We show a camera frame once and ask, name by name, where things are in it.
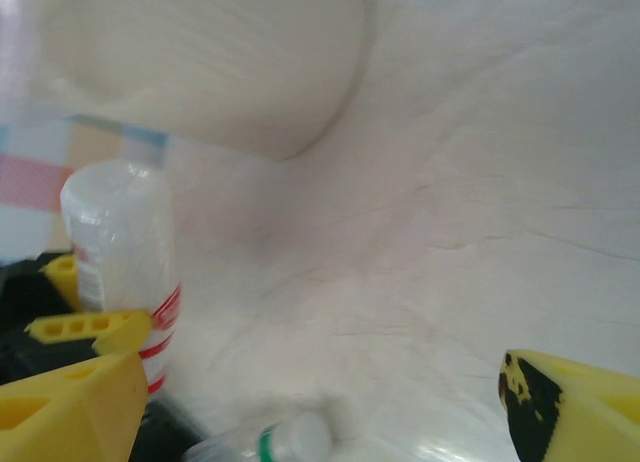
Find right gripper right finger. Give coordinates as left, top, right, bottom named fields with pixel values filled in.
left=498, top=349, right=640, bottom=462

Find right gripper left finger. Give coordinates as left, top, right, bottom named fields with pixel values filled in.
left=0, top=351, right=150, bottom=462

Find cream plastic bin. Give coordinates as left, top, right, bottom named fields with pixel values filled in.
left=29, top=0, right=377, bottom=163

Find clear bottle green neck band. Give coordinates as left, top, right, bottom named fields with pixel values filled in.
left=182, top=410, right=334, bottom=462

